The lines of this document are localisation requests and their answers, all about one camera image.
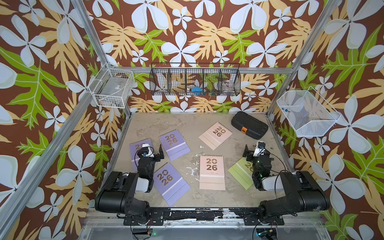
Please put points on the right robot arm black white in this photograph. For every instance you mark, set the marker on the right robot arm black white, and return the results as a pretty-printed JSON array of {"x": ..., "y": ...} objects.
[{"x": 302, "y": 192}]

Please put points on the pink calendar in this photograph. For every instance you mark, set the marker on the pink calendar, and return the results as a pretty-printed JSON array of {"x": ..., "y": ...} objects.
[
  {"x": 215, "y": 135},
  {"x": 212, "y": 173}
]

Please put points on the black wire basket back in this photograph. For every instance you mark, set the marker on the black wire basket back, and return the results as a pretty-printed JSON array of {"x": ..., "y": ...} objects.
[{"x": 216, "y": 79}]

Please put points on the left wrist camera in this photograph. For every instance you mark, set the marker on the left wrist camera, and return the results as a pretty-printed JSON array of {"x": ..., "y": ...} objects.
[{"x": 146, "y": 151}]

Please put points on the white wire basket right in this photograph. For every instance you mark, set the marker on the white wire basket right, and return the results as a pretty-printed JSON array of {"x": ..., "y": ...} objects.
[{"x": 308, "y": 112}]

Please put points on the black tool case orange latch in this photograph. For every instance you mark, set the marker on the black tool case orange latch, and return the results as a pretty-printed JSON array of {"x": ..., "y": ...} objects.
[{"x": 249, "y": 125}]

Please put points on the purple calendar back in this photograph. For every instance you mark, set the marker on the purple calendar back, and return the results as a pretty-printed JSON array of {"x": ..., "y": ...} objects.
[{"x": 174, "y": 144}]

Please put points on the white wire basket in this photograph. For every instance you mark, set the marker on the white wire basket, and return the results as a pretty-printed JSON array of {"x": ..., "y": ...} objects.
[
  {"x": 111, "y": 86},
  {"x": 308, "y": 112}
]

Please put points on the blue object in basket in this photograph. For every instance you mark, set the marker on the blue object in basket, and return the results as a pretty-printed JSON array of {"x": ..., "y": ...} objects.
[{"x": 197, "y": 91}]

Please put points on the pink calendar centre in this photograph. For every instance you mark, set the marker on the pink calendar centre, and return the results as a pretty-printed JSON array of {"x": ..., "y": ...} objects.
[{"x": 212, "y": 173}]

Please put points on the purple calendar far left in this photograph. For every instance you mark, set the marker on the purple calendar far left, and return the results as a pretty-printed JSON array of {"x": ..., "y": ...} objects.
[{"x": 134, "y": 147}]

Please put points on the pink calendar back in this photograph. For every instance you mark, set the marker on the pink calendar back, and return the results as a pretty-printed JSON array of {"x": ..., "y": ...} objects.
[{"x": 215, "y": 135}]

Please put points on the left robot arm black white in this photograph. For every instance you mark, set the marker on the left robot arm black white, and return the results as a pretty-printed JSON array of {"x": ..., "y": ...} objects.
[{"x": 117, "y": 194}]

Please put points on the white wire basket left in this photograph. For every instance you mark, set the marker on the white wire basket left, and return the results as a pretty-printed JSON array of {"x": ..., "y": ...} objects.
[{"x": 111, "y": 86}]

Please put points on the purple calendar front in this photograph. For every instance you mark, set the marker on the purple calendar front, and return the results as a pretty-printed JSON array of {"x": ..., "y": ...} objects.
[{"x": 170, "y": 184}]

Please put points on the green calendar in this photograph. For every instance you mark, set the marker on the green calendar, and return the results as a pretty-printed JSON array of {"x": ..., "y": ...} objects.
[{"x": 242, "y": 171}]

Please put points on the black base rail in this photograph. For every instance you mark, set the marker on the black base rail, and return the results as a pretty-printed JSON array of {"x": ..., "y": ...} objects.
[{"x": 160, "y": 216}]

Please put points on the purple calendar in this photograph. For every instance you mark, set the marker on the purple calendar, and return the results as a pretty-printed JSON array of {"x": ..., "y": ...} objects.
[
  {"x": 170, "y": 184},
  {"x": 174, "y": 144},
  {"x": 134, "y": 147}
]

